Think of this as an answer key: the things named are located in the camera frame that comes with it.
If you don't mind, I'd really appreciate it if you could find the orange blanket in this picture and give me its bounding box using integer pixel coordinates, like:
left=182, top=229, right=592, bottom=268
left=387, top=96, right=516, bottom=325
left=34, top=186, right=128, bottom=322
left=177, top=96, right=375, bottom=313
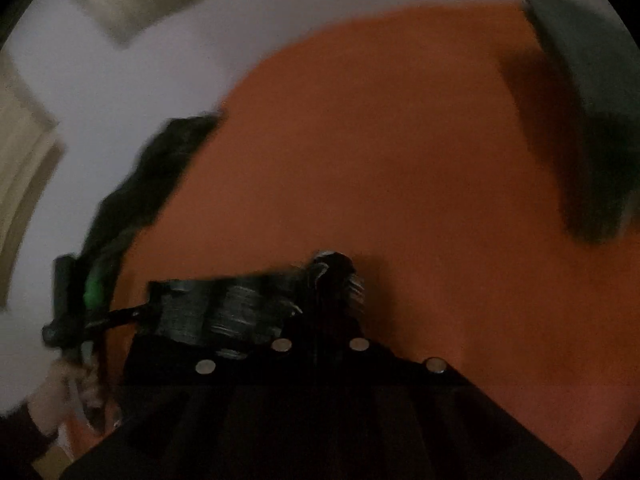
left=60, top=2, right=640, bottom=480

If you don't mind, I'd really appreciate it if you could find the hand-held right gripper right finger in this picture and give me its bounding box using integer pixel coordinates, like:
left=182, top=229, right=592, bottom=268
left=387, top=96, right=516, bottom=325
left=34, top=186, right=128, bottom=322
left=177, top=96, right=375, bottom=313
left=324, top=319, right=583, bottom=480

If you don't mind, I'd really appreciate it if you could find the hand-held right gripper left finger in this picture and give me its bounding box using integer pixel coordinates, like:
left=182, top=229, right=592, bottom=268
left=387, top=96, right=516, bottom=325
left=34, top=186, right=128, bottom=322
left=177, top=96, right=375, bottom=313
left=60, top=319, right=325, bottom=480

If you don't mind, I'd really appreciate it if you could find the black patterned garment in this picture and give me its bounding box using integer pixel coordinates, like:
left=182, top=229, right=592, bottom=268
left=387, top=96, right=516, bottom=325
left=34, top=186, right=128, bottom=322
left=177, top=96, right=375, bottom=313
left=125, top=250, right=367, bottom=361

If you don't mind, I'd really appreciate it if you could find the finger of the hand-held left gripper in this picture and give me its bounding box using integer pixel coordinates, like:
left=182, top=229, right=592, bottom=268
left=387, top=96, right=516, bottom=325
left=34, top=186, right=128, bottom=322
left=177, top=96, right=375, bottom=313
left=96, top=300, right=162, bottom=329

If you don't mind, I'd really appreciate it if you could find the folded grey garment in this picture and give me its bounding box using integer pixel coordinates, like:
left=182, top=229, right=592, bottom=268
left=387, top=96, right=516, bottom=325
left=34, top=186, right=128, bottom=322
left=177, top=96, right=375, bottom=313
left=512, top=0, right=640, bottom=245

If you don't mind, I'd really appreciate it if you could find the person's left hand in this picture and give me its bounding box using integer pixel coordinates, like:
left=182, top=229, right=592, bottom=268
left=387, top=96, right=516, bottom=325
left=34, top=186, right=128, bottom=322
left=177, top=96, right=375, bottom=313
left=27, top=359, right=107, bottom=434

